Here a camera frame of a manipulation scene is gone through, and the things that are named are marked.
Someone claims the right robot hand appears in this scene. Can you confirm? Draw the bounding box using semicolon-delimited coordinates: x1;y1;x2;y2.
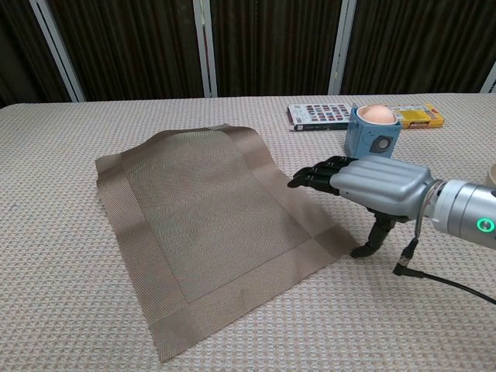
286;156;435;260

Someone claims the brown woven placemat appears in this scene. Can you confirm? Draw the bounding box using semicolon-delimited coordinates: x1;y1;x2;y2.
95;123;360;363

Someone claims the yellow flat box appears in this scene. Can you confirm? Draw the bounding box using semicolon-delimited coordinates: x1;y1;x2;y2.
389;102;446;129

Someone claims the blue cube egg holder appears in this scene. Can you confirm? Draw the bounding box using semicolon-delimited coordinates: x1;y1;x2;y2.
344;104;402;160

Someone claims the peach round ball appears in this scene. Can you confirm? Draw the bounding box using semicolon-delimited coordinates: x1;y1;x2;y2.
358;104;397;124

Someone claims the white box with colour swatches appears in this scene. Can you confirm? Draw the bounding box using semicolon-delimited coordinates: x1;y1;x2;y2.
287;102;354;132

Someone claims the dark brown curtain panel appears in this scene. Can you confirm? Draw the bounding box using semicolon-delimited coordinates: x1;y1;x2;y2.
48;0;205;102
208;0;344;98
340;0;496;96
0;0;74;109

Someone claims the beige woven tablecloth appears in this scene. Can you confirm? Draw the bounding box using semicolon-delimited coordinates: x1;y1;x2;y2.
0;91;496;372

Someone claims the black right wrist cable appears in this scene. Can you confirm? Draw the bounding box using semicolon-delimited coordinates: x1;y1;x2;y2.
392;185;496;306

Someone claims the silver partition post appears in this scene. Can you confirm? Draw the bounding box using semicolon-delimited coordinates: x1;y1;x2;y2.
29;0;86;102
327;0;357;96
479;61;496;94
192;0;219;98

